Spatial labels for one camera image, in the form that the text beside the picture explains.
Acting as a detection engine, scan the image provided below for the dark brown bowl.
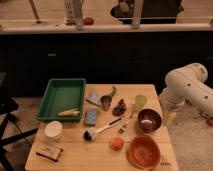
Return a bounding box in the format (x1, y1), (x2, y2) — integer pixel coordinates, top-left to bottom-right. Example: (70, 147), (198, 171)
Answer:
(137, 109), (162, 132)

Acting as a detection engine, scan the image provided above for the small metal cup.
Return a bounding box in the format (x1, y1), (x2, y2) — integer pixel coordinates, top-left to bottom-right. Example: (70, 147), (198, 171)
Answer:
(100, 95), (112, 111)

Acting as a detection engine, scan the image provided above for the small orange fruit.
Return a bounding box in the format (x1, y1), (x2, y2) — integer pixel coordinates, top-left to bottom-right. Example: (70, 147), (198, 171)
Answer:
(110, 137), (124, 151)

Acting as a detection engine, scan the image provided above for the black chair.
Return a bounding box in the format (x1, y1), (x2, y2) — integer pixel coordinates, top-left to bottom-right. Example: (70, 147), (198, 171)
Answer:
(0, 71), (39, 171)

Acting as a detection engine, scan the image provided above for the white handled dish brush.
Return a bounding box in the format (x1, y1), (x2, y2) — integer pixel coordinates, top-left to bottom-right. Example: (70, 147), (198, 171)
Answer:
(83, 118), (121, 141)

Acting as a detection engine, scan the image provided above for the blue sponge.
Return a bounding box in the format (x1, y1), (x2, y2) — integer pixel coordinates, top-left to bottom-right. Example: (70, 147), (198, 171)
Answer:
(84, 109), (97, 126)

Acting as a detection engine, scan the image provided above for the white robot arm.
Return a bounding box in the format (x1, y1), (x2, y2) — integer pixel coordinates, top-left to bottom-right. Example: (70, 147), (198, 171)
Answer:
(159, 63), (213, 125)

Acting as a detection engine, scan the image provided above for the grey blue cloth block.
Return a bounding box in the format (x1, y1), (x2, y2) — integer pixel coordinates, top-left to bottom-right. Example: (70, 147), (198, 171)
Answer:
(86, 91), (100, 106)

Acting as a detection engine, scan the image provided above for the red object on shelf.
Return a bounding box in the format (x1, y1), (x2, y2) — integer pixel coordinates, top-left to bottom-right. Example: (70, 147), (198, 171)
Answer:
(83, 17), (94, 25)

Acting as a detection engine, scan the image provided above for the green chili pepper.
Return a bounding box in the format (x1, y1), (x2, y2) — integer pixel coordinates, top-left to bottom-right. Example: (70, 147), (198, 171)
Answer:
(108, 86), (116, 98)

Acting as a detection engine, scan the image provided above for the green plastic tray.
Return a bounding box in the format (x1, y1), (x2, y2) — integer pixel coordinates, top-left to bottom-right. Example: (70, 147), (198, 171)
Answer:
(37, 78), (86, 122)

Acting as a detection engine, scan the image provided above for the small paint brush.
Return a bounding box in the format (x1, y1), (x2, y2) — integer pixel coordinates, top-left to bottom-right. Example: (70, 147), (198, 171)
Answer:
(118, 112), (135, 134)

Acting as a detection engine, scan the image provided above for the orange plastic bowl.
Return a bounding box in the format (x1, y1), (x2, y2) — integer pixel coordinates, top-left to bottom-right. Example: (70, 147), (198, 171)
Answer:
(127, 135), (161, 170)

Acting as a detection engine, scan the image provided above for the yellow corn cob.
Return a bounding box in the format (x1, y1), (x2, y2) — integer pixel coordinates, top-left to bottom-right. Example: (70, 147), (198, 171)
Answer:
(58, 109), (80, 117)

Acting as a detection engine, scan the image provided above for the white lidded jar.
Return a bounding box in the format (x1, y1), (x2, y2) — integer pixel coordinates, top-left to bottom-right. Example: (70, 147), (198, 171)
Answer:
(44, 121), (63, 140)

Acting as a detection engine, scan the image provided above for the light green plastic cup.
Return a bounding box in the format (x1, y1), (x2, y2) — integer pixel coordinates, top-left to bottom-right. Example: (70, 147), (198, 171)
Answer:
(134, 95), (147, 112)

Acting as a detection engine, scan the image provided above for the dark grape bunch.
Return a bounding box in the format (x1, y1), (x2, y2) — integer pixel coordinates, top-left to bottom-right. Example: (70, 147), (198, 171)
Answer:
(112, 99), (126, 116)

